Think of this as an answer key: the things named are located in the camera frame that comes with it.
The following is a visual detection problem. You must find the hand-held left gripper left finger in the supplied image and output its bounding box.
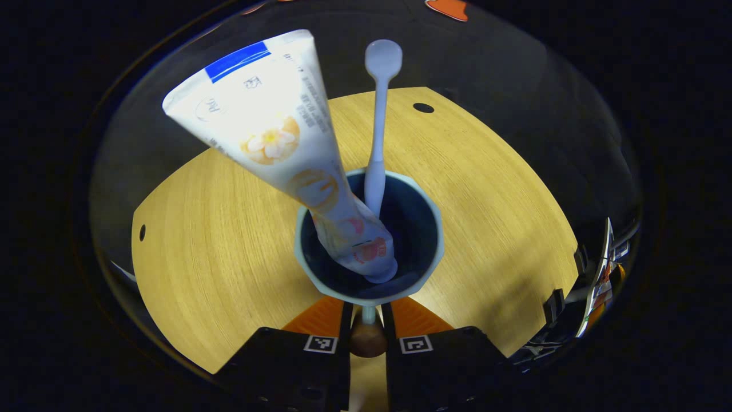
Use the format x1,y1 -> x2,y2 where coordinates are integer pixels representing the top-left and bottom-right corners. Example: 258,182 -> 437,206
214,296 -> 352,412

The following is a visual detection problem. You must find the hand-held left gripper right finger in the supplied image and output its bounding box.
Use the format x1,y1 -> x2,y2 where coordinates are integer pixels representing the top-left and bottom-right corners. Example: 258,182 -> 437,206
380,296 -> 515,412

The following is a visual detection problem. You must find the light wooden desktop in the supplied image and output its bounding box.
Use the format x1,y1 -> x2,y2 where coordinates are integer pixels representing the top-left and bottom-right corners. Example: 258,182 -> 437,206
132,87 -> 579,410

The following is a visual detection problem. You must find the light blue cup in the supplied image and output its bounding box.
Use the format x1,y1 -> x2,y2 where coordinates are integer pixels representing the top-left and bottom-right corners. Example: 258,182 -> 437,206
294,168 -> 445,358

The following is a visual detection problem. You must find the white toothpaste tube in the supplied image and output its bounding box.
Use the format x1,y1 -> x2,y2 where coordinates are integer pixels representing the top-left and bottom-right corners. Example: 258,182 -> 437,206
162,29 -> 398,284

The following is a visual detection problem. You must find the pale blue toothbrush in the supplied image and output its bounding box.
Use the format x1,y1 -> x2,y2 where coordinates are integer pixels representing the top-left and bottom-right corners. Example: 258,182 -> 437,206
362,39 -> 403,218

